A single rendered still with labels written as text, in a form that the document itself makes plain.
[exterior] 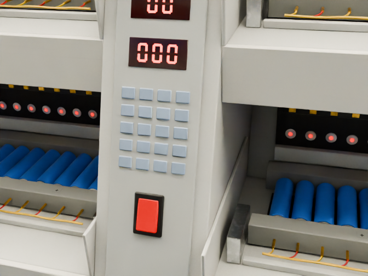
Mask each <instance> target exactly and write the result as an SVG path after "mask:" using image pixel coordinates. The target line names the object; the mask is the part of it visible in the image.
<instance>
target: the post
mask: <svg viewBox="0 0 368 276"><path fill-rule="evenodd" d="M116 17H117V0H105V12H104V27H103V55H102V83H101V111H100V139H99V167H98V182H97V209H96V237H95V266H94V276H105V273H106V248H107V222H108V197H109V183H110V157H111V132H112V107H113V81H114V56H115V42H116ZM252 106H253V105H246V104H239V103H226V102H222V0H208V14H207V23H206V39H205V54H204V69H203V85H202V100H201V109H200V125H199V140H198V155H197V171H196V180H195V195H194V210H193V226H192V241H191V256H190V265H189V276H202V265H201V255H202V252H203V249H204V246H205V243H206V241H207V238H208V236H209V233H210V230H211V227H212V224H213V222H214V219H215V217H216V214H217V211H218V209H219V206H220V203H221V200H222V198H223V195H224V193H225V190H226V187H227V184H228V182H229V179H230V176H231V174H232V171H233V168H234V165H235V163H236V160H237V158H238V155H239V152H240V149H241V147H242V144H243V141H244V139H245V137H246V136H247V137H248V156H249V144H250V131H251V119H252ZM247 169H248V159H247Z"/></svg>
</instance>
